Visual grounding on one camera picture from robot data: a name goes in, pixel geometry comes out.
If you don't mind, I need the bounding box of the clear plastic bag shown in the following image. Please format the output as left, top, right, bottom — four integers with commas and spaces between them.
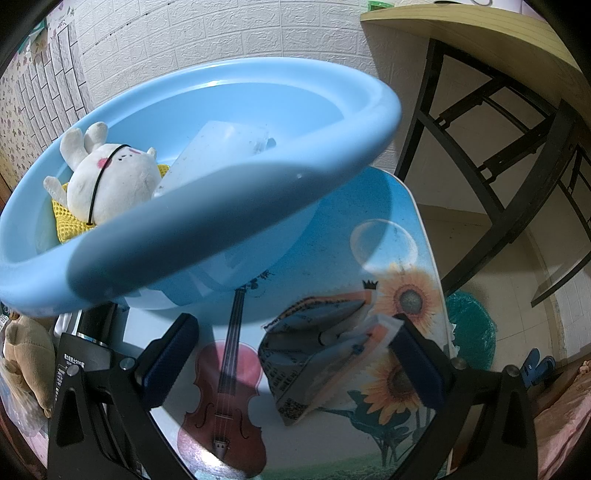
154, 119, 278, 197

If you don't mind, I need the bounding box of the printed plastic packet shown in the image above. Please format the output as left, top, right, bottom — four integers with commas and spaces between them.
257, 288, 407, 425

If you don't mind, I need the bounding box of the tan plush toy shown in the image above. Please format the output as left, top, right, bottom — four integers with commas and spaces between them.
0, 311, 58, 418

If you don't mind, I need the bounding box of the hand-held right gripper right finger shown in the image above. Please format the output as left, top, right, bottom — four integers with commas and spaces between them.
390, 313, 541, 480

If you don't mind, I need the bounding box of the pink blanket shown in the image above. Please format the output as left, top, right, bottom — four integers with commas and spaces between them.
533, 360, 591, 480

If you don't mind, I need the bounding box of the blue slipper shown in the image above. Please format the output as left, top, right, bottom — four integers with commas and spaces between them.
522, 348, 542, 387
538, 357, 560, 384

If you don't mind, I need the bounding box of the light blue plastic basin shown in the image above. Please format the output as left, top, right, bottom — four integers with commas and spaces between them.
0, 62, 402, 324

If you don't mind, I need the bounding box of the yellow mesh cloth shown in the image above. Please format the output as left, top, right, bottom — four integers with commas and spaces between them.
51, 161, 171, 243

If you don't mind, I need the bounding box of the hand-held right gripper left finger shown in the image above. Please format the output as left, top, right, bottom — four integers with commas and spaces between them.
48, 313, 200, 480

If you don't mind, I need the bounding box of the wooden desk with black frame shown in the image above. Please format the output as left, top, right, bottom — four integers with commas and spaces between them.
360, 0, 591, 308

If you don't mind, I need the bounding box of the white plush rabbit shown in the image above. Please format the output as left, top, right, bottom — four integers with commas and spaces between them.
44, 121, 162, 224

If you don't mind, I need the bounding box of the picture-printed desktop table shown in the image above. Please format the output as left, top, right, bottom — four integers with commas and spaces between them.
122, 166, 455, 480

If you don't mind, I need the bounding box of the teal mesh waste bin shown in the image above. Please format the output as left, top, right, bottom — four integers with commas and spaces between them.
445, 291, 497, 370

